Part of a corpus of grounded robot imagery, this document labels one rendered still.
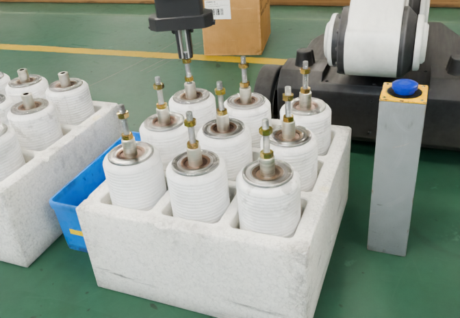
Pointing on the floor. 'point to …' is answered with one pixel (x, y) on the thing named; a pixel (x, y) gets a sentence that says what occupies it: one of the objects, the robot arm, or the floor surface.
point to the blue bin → (77, 189)
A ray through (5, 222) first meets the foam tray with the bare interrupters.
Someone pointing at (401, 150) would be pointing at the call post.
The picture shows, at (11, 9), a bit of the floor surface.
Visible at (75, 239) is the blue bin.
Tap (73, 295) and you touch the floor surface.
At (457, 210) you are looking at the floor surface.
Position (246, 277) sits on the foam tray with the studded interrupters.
